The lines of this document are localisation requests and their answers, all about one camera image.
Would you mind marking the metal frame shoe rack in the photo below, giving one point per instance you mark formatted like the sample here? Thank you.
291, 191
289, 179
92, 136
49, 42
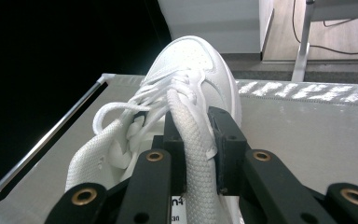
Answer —
292, 133

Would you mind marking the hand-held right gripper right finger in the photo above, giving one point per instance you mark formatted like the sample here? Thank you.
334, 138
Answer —
228, 149

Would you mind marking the white desk frame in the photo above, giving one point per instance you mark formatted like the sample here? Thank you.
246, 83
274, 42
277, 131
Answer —
303, 46

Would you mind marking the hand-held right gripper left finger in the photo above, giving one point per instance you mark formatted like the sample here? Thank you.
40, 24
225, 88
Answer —
177, 155

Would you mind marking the white sneaker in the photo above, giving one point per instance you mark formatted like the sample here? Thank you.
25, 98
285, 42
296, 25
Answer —
189, 62

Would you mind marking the grey cabinet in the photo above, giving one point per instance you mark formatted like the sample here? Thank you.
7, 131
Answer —
214, 25

